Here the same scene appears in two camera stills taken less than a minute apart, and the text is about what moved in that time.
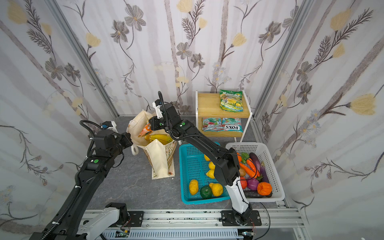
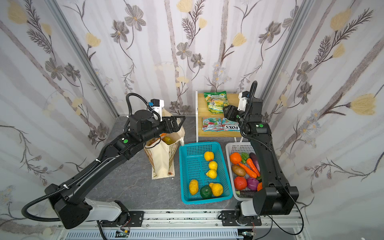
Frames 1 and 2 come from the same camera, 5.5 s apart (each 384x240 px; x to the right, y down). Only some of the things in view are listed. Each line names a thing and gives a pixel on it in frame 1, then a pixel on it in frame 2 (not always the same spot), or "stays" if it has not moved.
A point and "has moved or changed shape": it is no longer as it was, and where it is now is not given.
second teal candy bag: x=212 y=124 stays
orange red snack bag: x=146 y=130 has moved or changed shape
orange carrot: x=251 y=168 stays
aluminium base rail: x=238 y=224 stays
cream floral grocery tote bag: x=161 y=156 has moved or changed shape
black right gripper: x=153 y=123 → x=233 y=112
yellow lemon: x=206 y=158 stays
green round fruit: x=206 y=192 stays
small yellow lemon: x=210 y=173 stays
